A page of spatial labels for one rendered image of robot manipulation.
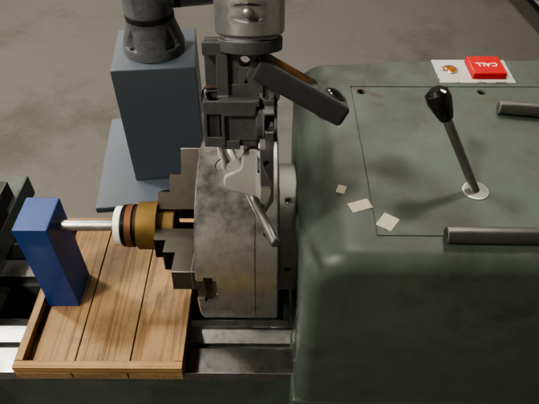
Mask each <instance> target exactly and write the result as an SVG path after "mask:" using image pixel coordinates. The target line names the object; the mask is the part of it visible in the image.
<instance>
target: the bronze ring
mask: <svg viewBox="0 0 539 404"><path fill-rule="evenodd" d="M158 228H180V216H179V212H178V209H158V200H156V202H143V201H141V202H139V203H138V205H137V204H125V205H124V206H123V207H122V208H121V211H120V220H119V234H120V241H121V244H122V245H123V246H124V247H136V246H137V247H138V248H139V249H155V246H154V241H153V239H154V236H155V233H156V230H157V229H158Z"/></svg>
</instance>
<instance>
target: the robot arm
mask: <svg viewBox="0 0 539 404"><path fill-rule="evenodd" d="M121 2H122V7H123V10H124V17H125V27H124V38H123V47H124V53H125V55H126V56H127V57H128V58H129V59H131V60H132V61H134V62H137V63H146V64H155V63H165V62H167V61H170V60H173V59H175V58H177V57H178V56H180V55H181V54H182V53H183V52H184V50H185V40H184V35H183V33H182V31H181V29H180V26H179V24H178V22H177V20H176V18H175V15H174V9H173V8H177V7H185V6H203V5H212V4H213V9H214V30H215V32H216V33H217V34H219V37H205V39H204V41H202V42H201V51H202V55H204V59H205V86H204V88H203V89H202V92H201V103H202V104H203V117H204V132H205V146H206V147H222V149H240V146H243V153H242V156H241V157H240V158H238V159H236V160H234V161H231V162H229V163H228V164H227V166H226V173H227V175H226V176H225V178H224V185H225V187H226V188H227V189H228V190H230V191H233V192H240V193H243V194H246V195H250V196H256V197H258V198H259V199H260V200H261V205H262V207H263V208H264V210H265V212H267V210H268V209H269V207H270V205H271V204H272V203H273V201H274V142H277V141H278V100H279V99H280V95H282V96H284V97H285V98H287V99H289V100H291V101H292V102H294V103H296V104H298V105H299V106H301V107H304V108H305V109H306V110H308V111H311V112H313V113H314V114H316V116H317V117H319V118H320V119H324V120H327V121H328V122H330V123H332V124H334V125H336V126H338V125H341V124H342V122H343V120H344V119H345V118H346V117H347V115H348V113H349V111H350V110H349V107H348V105H347V100H346V98H345V97H344V96H343V95H342V94H341V93H340V92H339V91H338V90H336V89H334V88H332V87H327V86H325V85H324V84H322V83H320V82H319V81H317V80H315V79H313V78H311V77H310V76H308V75H306V74H304V73H302V72H301V71H299V70H297V69H295V68H294V67H292V66H290V65H289V64H287V63H284V62H283V61H282V60H280V59H278V58H276V57H274V56H272V55H271V53H275V52H279V51H281V50H282V35H281V34H282V33H283V32H284V30H285V0H121ZM242 56H247V57H248V58H249V59H250V60H249V61H248V62H243V61H242V60H241V57H242ZM204 89H206V91H205V94H204ZM258 144H260V149H259V148H258ZM258 156H260V159H258Z"/></svg>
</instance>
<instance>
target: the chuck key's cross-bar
mask: <svg viewBox="0 0 539 404"><path fill-rule="evenodd" d="M225 152H226V155H227V157H228V159H229V162H231V161H234V160H236V159H237V156H236V153H235V151H234V150H233V149H225ZM246 196H247V198H248V200H249V202H250V205H251V207H252V209H253V211H254V213H255V215H256V217H257V219H258V221H259V223H260V225H261V227H262V229H263V231H264V233H265V235H266V237H267V240H268V241H269V244H270V246H271V247H274V248H275V247H278V246H279V245H280V243H281V241H280V239H279V238H278V235H277V233H276V232H275V230H274V227H273V225H272V224H271V222H270V219H269V217H268V216H267V215H266V213H265V210H264V208H263V207H262V205H261V202H260V200H259V199H258V197H256V196H250V195H246Z"/></svg>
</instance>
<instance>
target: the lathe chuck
mask: <svg viewBox="0 0 539 404"><path fill-rule="evenodd" d="M219 160H221V159H220V158H219V156H218V153H217V147H206V146H205V138H204V139H203V140H202V143H201V148H200V152H199V157H198V163H197V176H196V187H195V200H194V266H195V278H196V281H203V280H204V278H212V279H213V281H216V282H217V296H214V299H206V296H198V297H197V300H198V304H199V307H200V311H201V314H202V315H203V316H204V317H257V313H256V290H255V213H254V211H253V209H252V207H251V205H250V202H249V200H248V198H247V196H246V194H243V193H240V192H233V191H230V190H228V189H227V188H226V187H225V185H224V178H225V176H226V175H227V174H222V173H220V172H218V171H217V170H216V164H217V162H218V161H219Z"/></svg>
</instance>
